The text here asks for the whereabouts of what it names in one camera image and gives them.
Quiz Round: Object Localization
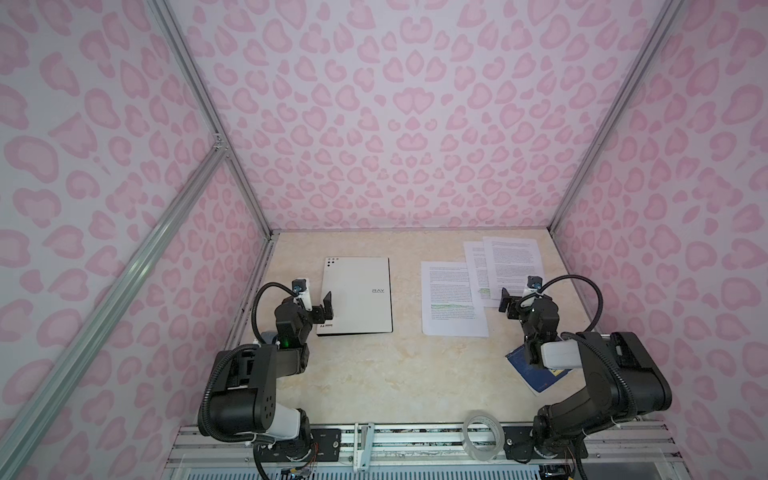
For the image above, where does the white folder with black inside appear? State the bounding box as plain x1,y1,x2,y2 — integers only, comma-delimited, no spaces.
317,257,394,336

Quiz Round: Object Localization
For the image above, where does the printed paper sheet green highlight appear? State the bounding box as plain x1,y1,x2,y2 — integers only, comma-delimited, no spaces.
421,262,489,338

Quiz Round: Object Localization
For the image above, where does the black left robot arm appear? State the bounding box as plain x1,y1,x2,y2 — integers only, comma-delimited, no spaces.
197,293,334,461

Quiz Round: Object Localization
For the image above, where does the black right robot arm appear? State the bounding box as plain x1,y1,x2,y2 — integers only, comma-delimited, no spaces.
499,290,672,465

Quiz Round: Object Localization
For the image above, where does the right printed paper sheet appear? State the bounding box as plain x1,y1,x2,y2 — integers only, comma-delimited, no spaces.
483,237,544,300

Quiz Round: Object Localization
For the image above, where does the middle printed paper sheet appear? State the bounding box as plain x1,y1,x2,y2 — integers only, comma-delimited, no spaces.
463,241,499,309

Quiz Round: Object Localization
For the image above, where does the blue booklet with yellow label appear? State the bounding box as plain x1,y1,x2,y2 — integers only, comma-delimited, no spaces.
506,346,570,395

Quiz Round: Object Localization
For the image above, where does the clear tape roll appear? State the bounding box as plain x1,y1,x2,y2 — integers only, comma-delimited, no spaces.
461,410,505,462

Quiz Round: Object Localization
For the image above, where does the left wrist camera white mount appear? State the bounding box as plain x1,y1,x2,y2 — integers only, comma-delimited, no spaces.
291,278,313,311

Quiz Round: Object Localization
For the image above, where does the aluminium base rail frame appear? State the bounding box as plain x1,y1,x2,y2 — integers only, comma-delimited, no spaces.
162,421,691,479

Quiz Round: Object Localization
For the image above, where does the diagonal aluminium frame bar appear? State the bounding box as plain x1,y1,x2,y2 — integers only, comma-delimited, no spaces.
1,147,227,479

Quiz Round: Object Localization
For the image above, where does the left back aluminium corner post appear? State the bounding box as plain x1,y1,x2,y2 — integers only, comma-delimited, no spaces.
147,0,273,239

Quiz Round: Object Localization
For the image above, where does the aluminium corner post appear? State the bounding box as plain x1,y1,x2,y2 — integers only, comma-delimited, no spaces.
147,0,273,239
547,0,687,237

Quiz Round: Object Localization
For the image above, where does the right back aluminium corner post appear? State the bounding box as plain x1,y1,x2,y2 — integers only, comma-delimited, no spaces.
547,0,687,237

